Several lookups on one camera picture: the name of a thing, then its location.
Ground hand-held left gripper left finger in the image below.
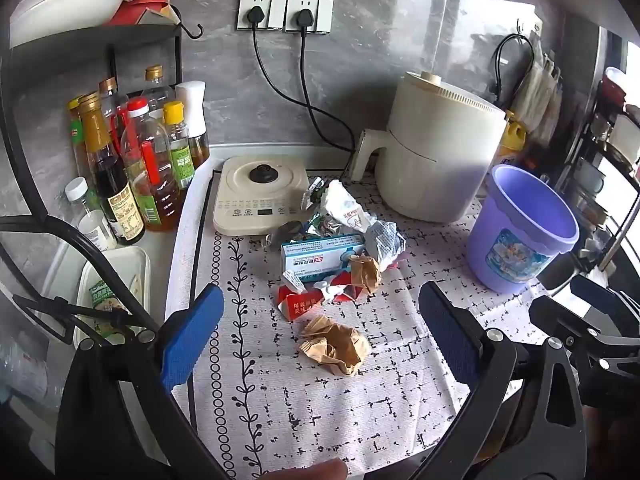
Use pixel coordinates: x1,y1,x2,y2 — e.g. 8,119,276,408
54,284,231,480

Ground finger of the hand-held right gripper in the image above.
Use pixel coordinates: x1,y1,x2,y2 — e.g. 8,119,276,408
570,275,640,327
529,296,622,357

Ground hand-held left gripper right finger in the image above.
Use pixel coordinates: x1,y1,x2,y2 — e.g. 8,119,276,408
400,281,588,480

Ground purple plastic bucket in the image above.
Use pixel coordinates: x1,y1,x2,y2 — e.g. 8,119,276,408
467,164,581,294

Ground small brown paper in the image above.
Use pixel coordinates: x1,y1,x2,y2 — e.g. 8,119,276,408
348,255,382,297

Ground red and white packet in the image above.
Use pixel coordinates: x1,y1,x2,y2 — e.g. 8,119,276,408
276,280,372,322

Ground grey wrapper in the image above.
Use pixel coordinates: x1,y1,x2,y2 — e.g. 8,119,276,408
365,220,407,272

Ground large brown paper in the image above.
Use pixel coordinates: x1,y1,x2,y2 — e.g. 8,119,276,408
298,316,371,377

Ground blue medicine box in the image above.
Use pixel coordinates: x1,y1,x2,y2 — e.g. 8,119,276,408
281,234,369,281

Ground white plastic bag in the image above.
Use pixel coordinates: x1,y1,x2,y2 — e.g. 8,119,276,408
320,180,377,234

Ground person's left hand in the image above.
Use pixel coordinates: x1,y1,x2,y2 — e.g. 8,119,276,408
280,460,349,480

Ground green food packet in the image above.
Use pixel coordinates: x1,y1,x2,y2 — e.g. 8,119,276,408
87,280,137,339

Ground white plastic tray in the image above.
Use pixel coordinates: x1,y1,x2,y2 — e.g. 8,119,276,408
74,246,152,352

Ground patterned white tablecloth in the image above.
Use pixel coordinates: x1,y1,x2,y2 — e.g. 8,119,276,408
165,170,551,480

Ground small white cap bottle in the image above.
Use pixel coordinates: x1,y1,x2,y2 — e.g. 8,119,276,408
65,177,119,254

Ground white induction cooker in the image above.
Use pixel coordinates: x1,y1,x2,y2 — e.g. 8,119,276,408
213,155,312,236

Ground dark soy sauce bottle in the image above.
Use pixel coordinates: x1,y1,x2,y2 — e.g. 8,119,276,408
79,94,146,246

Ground red cap oil bottle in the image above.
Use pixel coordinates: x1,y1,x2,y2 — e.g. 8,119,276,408
120,97,179,234

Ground colourful crumpled wrapper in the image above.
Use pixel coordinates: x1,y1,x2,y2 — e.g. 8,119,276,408
300,210,346,237

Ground cluttered metal shelf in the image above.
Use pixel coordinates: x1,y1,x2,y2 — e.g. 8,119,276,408
565,25,640,281

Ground white air fryer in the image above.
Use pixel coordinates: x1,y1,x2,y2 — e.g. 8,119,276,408
350,71,509,224

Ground yellow detergent bottle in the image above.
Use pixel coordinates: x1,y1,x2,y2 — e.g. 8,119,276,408
500,110,529,167

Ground yellow cap green label bottle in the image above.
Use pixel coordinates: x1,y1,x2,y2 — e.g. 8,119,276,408
162,101,196,191

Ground hanging plastic bags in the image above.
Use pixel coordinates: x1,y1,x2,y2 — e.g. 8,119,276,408
510,35,564,147

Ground white top oil dispenser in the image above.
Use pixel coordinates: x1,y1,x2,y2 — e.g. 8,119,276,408
175,81,211,169

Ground green label sauce bottle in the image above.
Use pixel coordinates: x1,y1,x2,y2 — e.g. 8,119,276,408
67,99,96,177

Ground brown cap bottle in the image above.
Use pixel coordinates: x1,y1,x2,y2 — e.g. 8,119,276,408
98,77,127,128

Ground gold cap clear bottle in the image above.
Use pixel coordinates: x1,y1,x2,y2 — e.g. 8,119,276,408
141,65,174,108

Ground black metal kitchen rack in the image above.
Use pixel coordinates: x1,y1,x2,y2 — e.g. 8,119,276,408
0,22,205,348

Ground red plastic container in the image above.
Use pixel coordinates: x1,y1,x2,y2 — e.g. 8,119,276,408
107,0,172,27

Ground hanging black cable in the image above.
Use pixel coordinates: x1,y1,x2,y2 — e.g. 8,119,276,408
492,33,537,97

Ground black power cable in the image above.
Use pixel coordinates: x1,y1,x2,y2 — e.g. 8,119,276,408
252,25,357,153
299,29,357,153

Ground white wall socket panel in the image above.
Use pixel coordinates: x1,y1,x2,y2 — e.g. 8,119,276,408
237,0,287,31
286,0,335,35

